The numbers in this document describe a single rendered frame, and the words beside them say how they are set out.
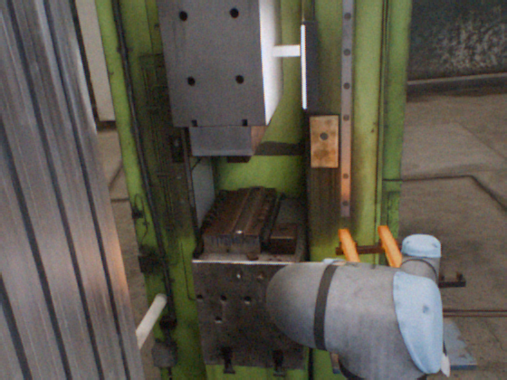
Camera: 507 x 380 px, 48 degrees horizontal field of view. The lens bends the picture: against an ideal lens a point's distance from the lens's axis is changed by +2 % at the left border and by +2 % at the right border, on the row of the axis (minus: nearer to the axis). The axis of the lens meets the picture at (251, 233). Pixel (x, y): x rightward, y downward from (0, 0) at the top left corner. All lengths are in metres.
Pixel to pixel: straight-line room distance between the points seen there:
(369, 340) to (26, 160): 0.44
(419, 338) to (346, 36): 1.27
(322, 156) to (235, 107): 0.34
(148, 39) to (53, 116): 1.45
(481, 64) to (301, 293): 7.67
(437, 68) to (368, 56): 6.30
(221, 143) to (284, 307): 1.12
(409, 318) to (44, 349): 0.40
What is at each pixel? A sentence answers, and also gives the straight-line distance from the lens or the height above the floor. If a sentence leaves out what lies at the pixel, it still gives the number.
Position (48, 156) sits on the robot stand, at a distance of 0.51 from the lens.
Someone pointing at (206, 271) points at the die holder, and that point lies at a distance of 1.94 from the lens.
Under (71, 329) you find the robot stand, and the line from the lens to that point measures 0.54.
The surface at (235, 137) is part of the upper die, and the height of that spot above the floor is 1.33.
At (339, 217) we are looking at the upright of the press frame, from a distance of 1.99.
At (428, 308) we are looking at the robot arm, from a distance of 0.70.
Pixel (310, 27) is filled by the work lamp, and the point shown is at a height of 1.63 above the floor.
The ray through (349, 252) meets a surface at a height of 1.04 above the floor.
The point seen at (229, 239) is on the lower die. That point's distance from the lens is 1.93.
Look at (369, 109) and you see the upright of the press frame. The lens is 1.87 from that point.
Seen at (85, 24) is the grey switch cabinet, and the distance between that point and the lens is 7.25.
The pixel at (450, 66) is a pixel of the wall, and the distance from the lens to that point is 8.17.
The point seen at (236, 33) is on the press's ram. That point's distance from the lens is 1.71.
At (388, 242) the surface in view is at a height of 1.04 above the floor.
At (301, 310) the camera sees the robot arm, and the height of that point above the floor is 1.43.
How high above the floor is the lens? 1.83
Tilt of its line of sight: 26 degrees down
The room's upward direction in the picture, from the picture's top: 4 degrees counter-clockwise
